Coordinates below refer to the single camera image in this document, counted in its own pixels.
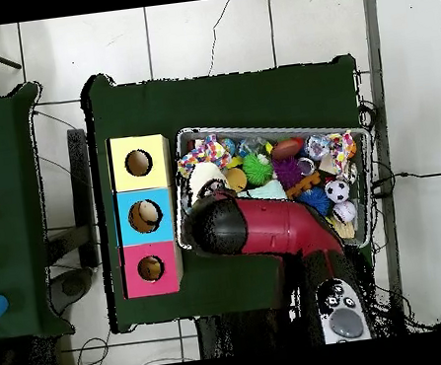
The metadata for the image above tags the black equipment stand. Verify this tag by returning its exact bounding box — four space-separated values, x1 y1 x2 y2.
30 126 109 312

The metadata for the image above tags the orange plastic block toy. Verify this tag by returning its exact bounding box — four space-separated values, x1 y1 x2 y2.
282 171 325 202

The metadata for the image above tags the wooden box with three holes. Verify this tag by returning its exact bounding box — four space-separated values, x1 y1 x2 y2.
104 130 189 301

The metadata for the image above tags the colourful polka dot fabric toy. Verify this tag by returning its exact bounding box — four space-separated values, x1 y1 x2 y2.
325 129 361 176

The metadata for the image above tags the mint green waffle cloth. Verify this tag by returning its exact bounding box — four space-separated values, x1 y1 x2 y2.
244 179 290 205

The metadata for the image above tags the cream yellow waffle cloth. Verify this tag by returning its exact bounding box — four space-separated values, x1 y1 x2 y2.
185 159 233 207

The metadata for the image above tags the white baseball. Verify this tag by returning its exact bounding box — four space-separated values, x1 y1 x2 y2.
331 198 360 226

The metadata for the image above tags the colourful patchwork fabric toy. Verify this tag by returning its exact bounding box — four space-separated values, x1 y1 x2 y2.
173 132 235 180

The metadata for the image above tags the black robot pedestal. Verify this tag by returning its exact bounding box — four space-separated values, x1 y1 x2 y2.
195 303 305 361

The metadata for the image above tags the purple spiky ball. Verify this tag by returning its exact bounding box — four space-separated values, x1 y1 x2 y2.
271 156 307 192

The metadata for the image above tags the large green fuzzy ball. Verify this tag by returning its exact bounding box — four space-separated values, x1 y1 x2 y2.
240 151 277 189

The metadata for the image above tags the clear mesh bin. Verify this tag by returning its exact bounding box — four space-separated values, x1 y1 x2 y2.
164 106 384 270

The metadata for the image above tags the brown football toy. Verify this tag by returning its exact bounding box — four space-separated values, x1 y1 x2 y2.
270 136 306 162

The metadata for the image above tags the black white soccer ball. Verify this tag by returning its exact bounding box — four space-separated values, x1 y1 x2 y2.
323 177 353 206

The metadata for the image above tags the pale wooden cube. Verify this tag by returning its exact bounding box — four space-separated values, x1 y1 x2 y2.
331 213 359 242

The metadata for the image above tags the dark green table cloth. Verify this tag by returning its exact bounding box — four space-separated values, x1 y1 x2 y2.
79 41 387 335
0 81 72 341

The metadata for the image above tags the clear plastic ball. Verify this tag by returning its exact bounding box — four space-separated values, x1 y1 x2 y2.
303 133 332 161

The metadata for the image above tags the blue fuzzy ball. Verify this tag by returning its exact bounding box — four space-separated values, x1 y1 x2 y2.
296 185 335 220

